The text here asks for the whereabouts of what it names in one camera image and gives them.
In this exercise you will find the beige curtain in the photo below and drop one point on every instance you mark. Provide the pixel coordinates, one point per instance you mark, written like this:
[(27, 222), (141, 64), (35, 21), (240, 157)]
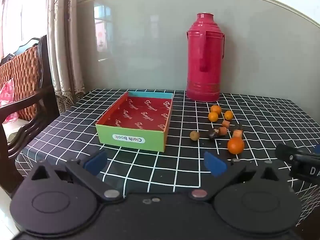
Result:
[(65, 55)]

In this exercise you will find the small orange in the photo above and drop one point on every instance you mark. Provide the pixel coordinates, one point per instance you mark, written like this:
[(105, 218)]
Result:
[(228, 115), (215, 109), (213, 116)]

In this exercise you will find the dark dried date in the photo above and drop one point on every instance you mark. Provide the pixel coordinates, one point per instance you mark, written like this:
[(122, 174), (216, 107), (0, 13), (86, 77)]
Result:
[(236, 127), (213, 133)]

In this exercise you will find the dark wooden chair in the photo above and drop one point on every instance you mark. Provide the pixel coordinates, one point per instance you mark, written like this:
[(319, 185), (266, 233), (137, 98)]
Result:
[(42, 100)]

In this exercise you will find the colourful cardboard box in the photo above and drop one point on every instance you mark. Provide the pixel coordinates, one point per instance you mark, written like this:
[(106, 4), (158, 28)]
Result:
[(130, 140)]

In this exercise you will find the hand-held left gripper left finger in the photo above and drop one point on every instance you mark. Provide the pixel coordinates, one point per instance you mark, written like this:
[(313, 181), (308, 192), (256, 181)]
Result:
[(95, 161)]

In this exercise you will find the pink plastic bag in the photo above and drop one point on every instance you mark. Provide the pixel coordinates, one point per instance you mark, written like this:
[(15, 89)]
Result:
[(7, 97)]

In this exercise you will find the black white checkered tablecloth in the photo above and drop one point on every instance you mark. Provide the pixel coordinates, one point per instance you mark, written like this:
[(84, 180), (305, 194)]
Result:
[(262, 120)]

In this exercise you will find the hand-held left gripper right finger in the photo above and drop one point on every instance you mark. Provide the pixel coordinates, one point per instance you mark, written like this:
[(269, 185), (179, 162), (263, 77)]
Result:
[(215, 163)]

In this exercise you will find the large orange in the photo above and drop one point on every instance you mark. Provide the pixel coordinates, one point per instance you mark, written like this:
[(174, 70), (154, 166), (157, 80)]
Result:
[(235, 145)]

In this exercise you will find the orange fruit chunk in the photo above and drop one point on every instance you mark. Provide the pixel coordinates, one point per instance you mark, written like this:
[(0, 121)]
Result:
[(226, 123), (237, 133), (222, 130)]

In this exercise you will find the orange woven cushion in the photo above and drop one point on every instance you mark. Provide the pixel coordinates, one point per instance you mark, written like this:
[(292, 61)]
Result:
[(22, 72)]

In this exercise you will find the red thermos flask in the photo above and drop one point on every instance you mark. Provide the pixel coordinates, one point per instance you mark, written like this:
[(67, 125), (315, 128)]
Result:
[(202, 67)]

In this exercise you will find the brown longan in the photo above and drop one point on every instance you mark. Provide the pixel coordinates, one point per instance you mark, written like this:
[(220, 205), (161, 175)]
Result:
[(194, 135)]

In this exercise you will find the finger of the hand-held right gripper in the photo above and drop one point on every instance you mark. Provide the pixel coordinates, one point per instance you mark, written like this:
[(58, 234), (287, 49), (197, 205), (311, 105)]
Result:
[(283, 153)]

